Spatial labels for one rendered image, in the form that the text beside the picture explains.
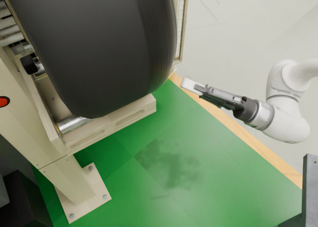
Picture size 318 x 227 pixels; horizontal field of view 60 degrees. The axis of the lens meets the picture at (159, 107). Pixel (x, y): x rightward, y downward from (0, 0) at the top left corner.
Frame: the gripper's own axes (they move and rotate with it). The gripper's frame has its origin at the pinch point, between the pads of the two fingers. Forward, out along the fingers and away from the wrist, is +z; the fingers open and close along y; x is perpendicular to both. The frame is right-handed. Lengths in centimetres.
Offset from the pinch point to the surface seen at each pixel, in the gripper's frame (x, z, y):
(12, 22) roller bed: 6, 64, 32
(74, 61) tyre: -12.1, 31.2, -22.6
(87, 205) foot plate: -61, 8, 96
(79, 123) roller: -21.3, 27.4, 16.1
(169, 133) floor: -3, -27, 105
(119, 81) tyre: -11.0, 21.7, -16.3
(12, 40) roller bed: 1, 63, 38
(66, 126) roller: -23.6, 30.6, 15.6
